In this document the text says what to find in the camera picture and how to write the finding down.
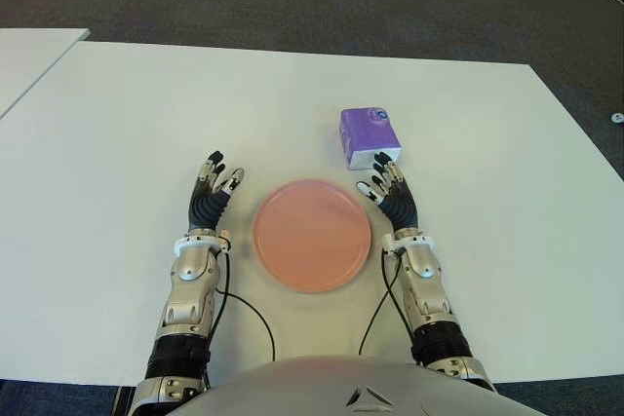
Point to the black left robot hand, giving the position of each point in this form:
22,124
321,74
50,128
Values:
207,209

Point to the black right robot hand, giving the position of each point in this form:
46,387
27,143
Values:
402,209

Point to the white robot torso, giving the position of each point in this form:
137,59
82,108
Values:
312,389

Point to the round pink plate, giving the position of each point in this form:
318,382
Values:
312,236

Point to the white side table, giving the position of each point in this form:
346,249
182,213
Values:
29,60

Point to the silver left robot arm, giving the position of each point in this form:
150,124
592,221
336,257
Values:
187,289

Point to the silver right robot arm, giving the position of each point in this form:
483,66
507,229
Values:
429,289

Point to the purple tissue paper pack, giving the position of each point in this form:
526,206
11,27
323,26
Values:
368,131

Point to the small white floor object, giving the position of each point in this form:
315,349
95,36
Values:
617,118

